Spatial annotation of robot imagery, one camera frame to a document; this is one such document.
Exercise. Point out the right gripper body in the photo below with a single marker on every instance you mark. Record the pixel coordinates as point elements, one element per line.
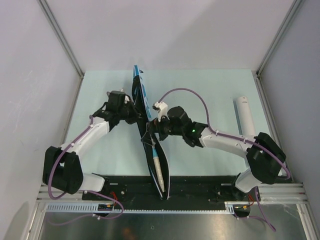
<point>164,127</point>

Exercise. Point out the right aluminium frame post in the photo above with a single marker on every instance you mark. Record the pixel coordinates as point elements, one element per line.
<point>282,30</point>

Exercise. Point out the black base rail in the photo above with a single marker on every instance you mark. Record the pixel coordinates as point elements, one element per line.
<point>186,193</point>

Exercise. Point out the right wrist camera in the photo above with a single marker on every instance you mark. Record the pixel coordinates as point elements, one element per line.
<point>162,109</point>

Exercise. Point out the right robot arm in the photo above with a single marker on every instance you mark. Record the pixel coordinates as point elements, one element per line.
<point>264,157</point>

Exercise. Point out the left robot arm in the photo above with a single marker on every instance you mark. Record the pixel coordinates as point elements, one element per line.
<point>62,170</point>

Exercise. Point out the blue badminton racket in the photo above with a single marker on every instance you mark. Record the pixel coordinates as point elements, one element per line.
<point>157,167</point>

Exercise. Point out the aluminium frame post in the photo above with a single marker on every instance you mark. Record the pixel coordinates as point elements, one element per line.
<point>57,30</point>
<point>282,30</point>

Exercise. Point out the blue sport racket bag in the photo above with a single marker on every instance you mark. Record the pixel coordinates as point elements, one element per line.
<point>140,100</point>

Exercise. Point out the white shuttlecock tube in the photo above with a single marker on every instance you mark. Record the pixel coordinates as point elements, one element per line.
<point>245,116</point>

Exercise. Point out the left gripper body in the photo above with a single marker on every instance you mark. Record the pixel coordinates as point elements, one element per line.
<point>131,115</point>

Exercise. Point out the left aluminium frame post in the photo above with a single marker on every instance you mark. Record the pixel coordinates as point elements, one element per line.
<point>57,30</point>

